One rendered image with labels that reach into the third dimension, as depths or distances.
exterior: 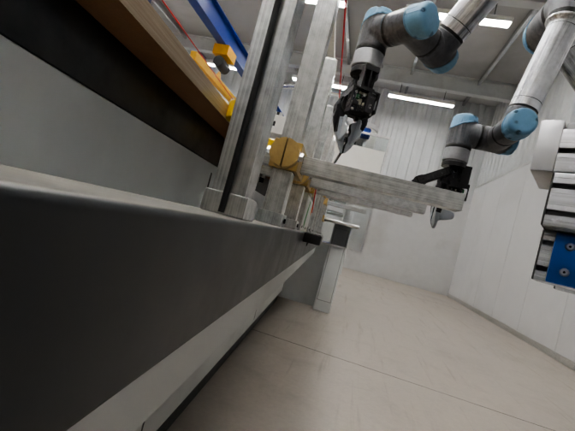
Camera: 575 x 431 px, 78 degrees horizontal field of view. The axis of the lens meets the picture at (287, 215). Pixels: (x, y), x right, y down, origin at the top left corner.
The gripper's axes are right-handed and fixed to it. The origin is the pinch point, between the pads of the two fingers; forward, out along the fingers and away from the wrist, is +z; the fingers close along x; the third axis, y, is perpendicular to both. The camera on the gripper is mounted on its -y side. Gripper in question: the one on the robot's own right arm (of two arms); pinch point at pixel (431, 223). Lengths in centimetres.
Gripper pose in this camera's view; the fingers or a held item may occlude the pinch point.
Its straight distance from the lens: 119.8
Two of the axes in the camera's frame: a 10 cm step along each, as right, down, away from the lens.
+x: 1.2, 0.6, 9.9
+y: 9.6, 2.5, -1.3
